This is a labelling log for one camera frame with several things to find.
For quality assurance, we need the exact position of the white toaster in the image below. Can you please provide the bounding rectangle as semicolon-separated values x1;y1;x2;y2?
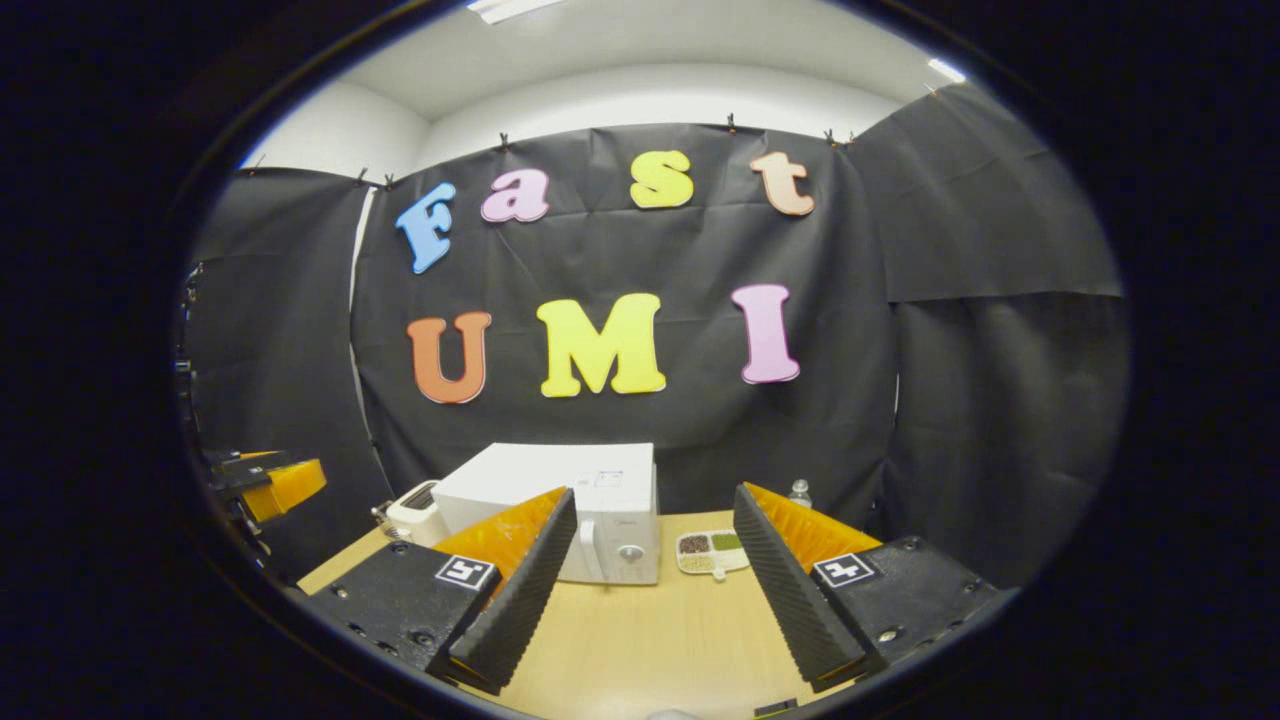
385;480;446;548

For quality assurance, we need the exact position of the white microwave oven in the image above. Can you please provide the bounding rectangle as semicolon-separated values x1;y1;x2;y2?
432;443;661;586

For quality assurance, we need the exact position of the white divided grain tray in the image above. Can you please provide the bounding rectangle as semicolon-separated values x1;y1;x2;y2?
675;529;751;583

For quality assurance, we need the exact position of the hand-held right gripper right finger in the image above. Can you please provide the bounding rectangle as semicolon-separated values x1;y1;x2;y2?
733;482;1006;691

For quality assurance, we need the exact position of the long ceiling light panel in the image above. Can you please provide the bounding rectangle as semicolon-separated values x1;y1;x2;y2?
467;0;566;23

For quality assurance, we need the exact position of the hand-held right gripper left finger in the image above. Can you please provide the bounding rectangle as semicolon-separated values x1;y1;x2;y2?
300;487;578;694

